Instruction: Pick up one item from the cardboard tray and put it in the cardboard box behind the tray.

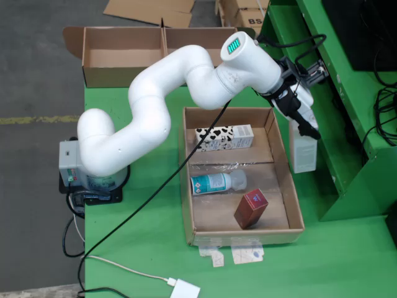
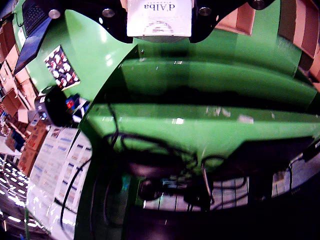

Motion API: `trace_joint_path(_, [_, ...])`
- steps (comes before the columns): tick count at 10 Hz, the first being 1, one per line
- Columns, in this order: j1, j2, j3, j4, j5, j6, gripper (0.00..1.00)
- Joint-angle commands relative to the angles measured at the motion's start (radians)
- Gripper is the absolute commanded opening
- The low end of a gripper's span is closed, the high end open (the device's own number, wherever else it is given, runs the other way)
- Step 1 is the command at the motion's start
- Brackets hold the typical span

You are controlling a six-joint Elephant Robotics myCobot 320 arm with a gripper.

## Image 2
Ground black patterned card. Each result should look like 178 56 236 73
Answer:
44 44 81 91

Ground red printed cardboard carton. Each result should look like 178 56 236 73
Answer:
17 124 51 176

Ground black rounded device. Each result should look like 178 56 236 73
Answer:
44 86 74 128

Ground tangled black cables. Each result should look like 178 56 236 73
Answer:
59 94 251 226

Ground green metal rack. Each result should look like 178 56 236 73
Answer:
73 44 320 240

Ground tall white carton box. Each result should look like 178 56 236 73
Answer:
126 0 193 38

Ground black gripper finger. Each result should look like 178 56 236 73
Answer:
32 0 134 45
189 0 276 44

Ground black laptop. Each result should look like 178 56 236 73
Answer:
13 0 53 76

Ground printed paper sheet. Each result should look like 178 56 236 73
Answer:
26 126 78 201
54 139 93 226

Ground blue red small item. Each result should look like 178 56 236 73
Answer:
65 93 90 120

